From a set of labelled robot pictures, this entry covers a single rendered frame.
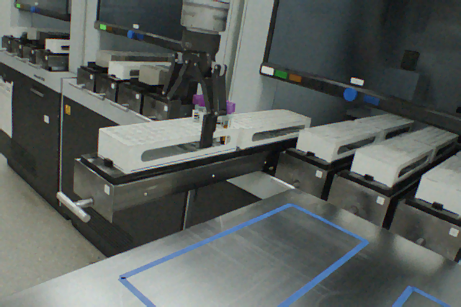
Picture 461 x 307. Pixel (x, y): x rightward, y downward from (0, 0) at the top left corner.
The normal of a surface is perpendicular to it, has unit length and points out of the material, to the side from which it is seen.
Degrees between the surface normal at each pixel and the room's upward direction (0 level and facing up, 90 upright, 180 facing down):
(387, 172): 90
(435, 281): 0
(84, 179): 90
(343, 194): 90
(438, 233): 90
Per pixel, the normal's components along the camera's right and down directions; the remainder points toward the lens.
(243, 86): -0.66, 0.15
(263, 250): 0.17, -0.93
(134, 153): 0.73, 0.34
